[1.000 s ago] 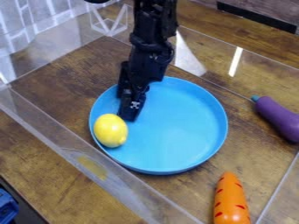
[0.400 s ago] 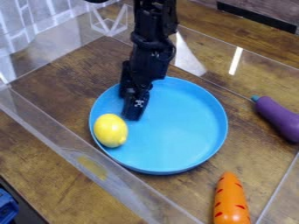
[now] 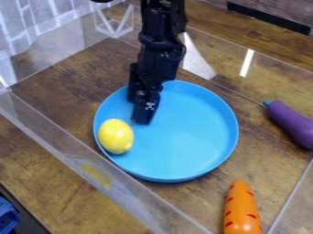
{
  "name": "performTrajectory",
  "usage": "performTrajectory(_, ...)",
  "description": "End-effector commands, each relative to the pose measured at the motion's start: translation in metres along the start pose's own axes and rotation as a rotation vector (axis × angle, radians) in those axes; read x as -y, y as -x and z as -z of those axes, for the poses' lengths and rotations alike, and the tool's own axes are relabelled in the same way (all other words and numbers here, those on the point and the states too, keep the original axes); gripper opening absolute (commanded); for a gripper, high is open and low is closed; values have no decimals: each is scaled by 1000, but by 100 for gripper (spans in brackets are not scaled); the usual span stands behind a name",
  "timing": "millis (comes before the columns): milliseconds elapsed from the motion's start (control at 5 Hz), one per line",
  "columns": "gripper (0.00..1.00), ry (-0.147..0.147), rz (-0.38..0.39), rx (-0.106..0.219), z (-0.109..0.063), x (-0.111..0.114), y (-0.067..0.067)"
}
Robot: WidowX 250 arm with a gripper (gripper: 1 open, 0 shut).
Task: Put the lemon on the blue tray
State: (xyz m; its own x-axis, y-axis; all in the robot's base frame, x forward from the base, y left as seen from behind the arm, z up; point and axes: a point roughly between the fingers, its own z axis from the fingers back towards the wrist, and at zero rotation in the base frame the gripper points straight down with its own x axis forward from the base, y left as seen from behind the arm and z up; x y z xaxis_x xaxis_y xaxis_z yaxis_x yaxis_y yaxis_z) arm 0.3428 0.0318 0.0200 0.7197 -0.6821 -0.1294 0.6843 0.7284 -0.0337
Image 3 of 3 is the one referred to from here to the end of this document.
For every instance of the orange toy carrot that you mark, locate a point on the orange toy carrot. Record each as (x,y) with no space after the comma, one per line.
(241,216)

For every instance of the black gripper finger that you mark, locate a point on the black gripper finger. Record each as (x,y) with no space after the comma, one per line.
(132,83)
(146,104)

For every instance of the blue round tray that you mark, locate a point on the blue round tray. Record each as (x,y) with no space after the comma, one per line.
(189,139)

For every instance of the blue plastic object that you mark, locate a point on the blue plastic object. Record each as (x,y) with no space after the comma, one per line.
(9,216)

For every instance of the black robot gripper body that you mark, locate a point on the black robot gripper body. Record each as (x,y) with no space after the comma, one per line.
(158,60)

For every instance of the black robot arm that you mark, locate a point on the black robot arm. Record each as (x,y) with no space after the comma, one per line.
(163,20)

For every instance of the yellow lemon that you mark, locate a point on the yellow lemon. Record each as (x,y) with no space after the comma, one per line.
(115,136)

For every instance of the purple toy eggplant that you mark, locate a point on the purple toy eggplant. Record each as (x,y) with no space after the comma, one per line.
(294,123)

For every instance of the clear acrylic enclosure wall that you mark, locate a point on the clear acrylic enclosure wall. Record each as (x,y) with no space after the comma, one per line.
(52,168)

